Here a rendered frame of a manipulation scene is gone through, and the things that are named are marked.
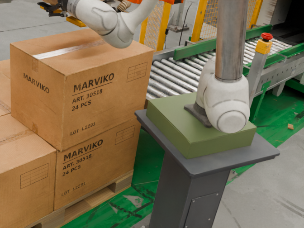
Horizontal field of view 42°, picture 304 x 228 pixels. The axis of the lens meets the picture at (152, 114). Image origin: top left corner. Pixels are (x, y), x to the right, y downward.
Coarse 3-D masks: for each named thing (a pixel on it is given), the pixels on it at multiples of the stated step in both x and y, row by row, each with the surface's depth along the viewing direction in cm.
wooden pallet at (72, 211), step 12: (120, 180) 243; (96, 192) 243; (108, 192) 245; (120, 192) 250; (72, 204) 217; (84, 204) 233; (96, 204) 235; (48, 216) 206; (60, 216) 213; (72, 216) 223
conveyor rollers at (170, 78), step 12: (252, 48) 370; (276, 48) 376; (168, 60) 312; (180, 60) 316; (192, 60) 319; (204, 60) 323; (156, 72) 288; (168, 72) 292; (180, 72) 296; (192, 72) 300; (156, 84) 267; (168, 84) 272; (180, 84) 276; (192, 84) 280; (156, 96) 257
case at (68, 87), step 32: (32, 64) 180; (64, 64) 176; (96, 64) 181; (128, 64) 198; (32, 96) 188; (64, 96) 172; (96, 96) 189; (128, 96) 210; (32, 128) 196; (64, 128) 181; (96, 128) 201
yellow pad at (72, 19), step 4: (116, 12) 192; (124, 12) 194; (68, 16) 177; (72, 16) 178; (68, 20) 176; (72, 20) 174; (76, 20) 174; (80, 20) 175; (76, 24) 173; (80, 24) 172; (84, 24) 173
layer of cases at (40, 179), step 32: (0, 64) 255; (0, 96) 221; (0, 128) 195; (128, 128) 225; (0, 160) 175; (32, 160) 179; (64, 160) 195; (96, 160) 215; (128, 160) 240; (0, 192) 173; (32, 192) 188; (64, 192) 207; (0, 224) 182
